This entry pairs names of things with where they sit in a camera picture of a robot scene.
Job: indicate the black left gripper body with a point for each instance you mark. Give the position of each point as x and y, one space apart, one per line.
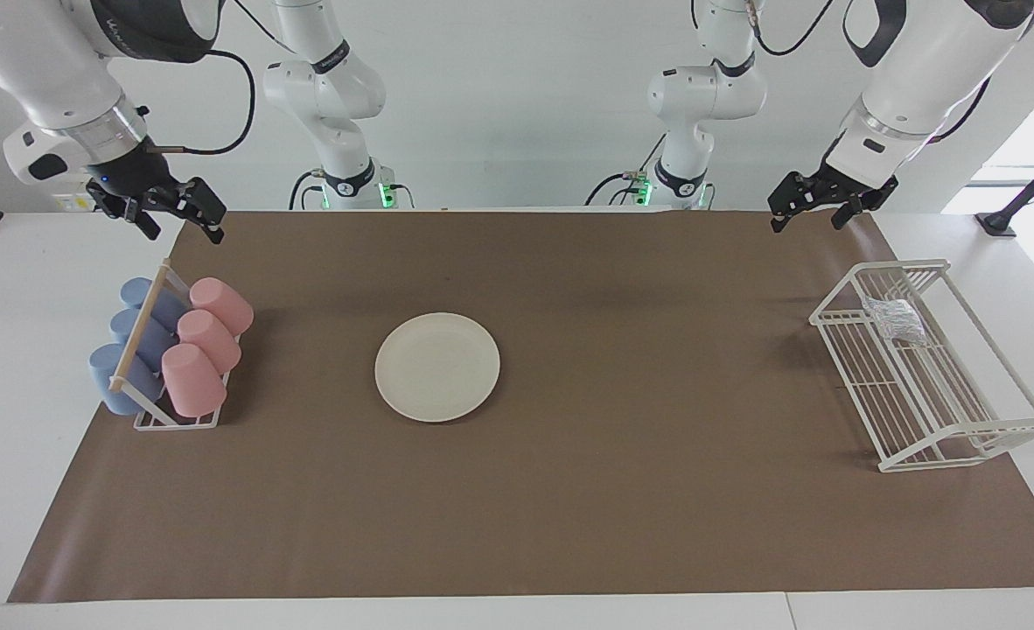
849 188

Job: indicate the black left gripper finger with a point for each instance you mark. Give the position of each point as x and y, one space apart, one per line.
851 213
788 197

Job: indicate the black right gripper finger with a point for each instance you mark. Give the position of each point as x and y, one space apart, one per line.
136 214
202 206

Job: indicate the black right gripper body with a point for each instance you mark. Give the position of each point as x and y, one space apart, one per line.
136 175

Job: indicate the clear plastic bag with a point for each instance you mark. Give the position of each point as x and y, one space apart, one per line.
895 319

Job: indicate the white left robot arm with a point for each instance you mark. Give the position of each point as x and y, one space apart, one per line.
928 70

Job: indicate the cream round plate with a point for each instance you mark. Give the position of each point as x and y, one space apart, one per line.
436 367

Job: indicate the blue plastic cup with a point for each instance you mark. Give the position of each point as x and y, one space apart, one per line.
136 293
110 376
128 325

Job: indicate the pink plastic cup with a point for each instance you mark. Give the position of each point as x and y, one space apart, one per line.
221 304
193 381
209 339

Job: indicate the white cup holder rack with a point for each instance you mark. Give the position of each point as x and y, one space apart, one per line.
143 328

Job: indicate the black angled stand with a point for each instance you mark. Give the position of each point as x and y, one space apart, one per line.
1020 197

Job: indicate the brown table mat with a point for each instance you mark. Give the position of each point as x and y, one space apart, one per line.
569 507

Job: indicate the white wall outlet box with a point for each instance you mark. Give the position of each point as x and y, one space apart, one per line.
71 201

